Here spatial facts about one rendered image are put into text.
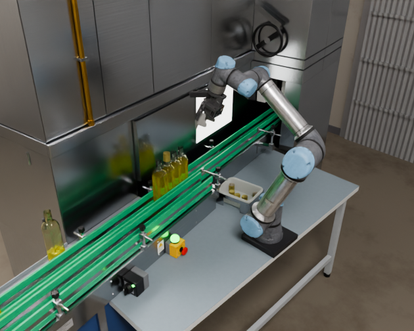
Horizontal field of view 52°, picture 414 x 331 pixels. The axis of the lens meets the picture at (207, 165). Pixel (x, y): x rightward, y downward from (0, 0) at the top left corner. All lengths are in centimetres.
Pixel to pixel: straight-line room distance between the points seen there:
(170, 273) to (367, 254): 183
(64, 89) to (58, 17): 27
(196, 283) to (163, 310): 20
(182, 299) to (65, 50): 112
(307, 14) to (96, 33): 135
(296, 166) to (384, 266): 183
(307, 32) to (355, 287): 171
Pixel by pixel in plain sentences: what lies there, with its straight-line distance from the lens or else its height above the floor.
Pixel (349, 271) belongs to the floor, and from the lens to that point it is 328.
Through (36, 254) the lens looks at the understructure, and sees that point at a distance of 239.
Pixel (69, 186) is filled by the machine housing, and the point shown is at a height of 116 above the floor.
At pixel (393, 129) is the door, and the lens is 477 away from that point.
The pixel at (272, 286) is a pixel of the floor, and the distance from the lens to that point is 305.
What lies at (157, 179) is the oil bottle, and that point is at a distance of 211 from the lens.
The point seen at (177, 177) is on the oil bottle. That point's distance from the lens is 221.
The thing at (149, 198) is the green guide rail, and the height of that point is 94.
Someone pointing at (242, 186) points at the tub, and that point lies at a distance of 250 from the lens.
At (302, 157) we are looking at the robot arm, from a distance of 168.
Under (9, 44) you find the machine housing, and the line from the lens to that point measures 174.
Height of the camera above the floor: 218
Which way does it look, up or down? 31 degrees down
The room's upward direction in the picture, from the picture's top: 1 degrees clockwise
